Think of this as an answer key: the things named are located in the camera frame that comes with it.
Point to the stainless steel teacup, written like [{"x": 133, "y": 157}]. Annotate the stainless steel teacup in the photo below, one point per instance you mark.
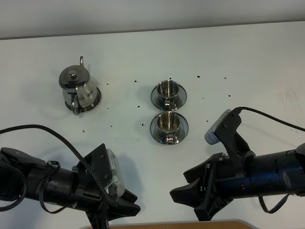
[
  {"x": 167, "y": 92},
  {"x": 167, "y": 127}
]

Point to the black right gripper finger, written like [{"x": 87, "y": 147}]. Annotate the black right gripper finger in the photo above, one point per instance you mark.
[
  {"x": 193, "y": 194},
  {"x": 192, "y": 174}
]

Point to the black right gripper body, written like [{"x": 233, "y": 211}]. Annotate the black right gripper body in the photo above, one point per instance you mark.
[{"x": 225, "y": 184}]

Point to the near stainless steel teacup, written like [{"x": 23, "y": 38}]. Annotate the near stainless steel teacup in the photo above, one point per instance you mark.
[{"x": 167, "y": 127}]

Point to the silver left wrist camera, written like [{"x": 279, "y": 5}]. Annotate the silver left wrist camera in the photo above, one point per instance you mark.
[{"x": 116, "y": 179}]

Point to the far stainless steel saucer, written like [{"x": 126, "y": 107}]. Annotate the far stainless steel saucer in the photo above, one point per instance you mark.
[{"x": 179, "y": 102}]

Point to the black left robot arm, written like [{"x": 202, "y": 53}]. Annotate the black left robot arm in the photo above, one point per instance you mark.
[{"x": 22, "y": 175}]

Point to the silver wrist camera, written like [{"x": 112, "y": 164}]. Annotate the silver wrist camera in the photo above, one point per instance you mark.
[
  {"x": 116, "y": 179},
  {"x": 210, "y": 136}
]

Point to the stainless steel saucer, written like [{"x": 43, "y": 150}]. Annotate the stainless steel saucer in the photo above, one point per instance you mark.
[
  {"x": 184, "y": 128},
  {"x": 179, "y": 102}
]

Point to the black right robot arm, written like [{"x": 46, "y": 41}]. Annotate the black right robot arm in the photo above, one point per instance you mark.
[{"x": 276, "y": 176}]

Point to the round steel teapot saucer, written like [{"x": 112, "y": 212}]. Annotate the round steel teapot saucer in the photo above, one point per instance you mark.
[{"x": 82, "y": 100}]

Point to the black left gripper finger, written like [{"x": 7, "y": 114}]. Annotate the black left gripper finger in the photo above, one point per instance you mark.
[
  {"x": 128, "y": 198},
  {"x": 123, "y": 209}
]

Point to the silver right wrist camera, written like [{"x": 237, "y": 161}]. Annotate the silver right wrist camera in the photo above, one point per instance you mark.
[{"x": 210, "y": 136}]

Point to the stainless steel teapot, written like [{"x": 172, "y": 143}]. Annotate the stainless steel teapot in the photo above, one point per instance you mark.
[{"x": 76, "y": 77}]

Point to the near stainless steel saucer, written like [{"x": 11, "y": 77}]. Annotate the near stainless steel saucer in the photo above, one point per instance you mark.
[{"x": 184, "y": 128}]

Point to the far stainless steel teacup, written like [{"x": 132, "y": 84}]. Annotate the far stainless steel teacup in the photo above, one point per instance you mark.
[{"x": 167, "y": 92}]

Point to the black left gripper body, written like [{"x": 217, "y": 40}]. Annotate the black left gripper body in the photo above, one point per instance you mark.
[{"x": 94, "y": 174}]

